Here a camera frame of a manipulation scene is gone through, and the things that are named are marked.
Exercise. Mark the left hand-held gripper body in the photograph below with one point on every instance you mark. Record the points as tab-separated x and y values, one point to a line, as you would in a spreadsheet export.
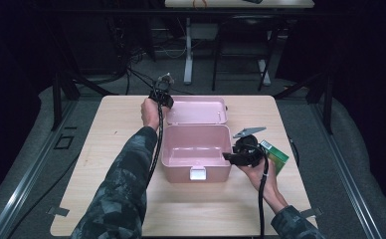
161	91

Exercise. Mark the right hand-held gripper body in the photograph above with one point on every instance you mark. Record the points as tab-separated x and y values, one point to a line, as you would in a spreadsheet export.
250	149

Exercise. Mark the green cardboard box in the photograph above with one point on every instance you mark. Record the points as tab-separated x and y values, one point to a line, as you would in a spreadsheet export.
277	157

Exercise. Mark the pink plastic storage box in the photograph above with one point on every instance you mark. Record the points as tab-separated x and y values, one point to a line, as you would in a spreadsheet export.
197	142

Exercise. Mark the person's left hand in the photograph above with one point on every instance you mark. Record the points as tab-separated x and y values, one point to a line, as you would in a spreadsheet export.
151	114

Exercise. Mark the person's right hand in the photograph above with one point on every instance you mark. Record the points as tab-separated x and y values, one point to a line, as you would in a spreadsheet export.
270	181

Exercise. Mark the grey tape strip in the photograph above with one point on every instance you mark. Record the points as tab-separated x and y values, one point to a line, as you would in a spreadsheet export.
313	212
58	211

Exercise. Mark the black metal crossbar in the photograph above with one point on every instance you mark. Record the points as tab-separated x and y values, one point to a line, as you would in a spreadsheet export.
114	11

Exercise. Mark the black chair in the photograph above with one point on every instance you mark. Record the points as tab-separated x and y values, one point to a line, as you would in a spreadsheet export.
244	23

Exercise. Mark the white background desk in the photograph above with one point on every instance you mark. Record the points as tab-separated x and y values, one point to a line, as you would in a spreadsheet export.
234	3

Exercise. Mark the dark flat device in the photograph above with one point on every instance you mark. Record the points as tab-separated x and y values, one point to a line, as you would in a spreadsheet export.
252	1

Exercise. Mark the black metal frame post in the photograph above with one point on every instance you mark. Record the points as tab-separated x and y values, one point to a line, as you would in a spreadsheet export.
328	106
57	99

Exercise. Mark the metal floor rail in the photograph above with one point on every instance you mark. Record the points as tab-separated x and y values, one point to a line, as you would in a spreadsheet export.
347	176
25	176

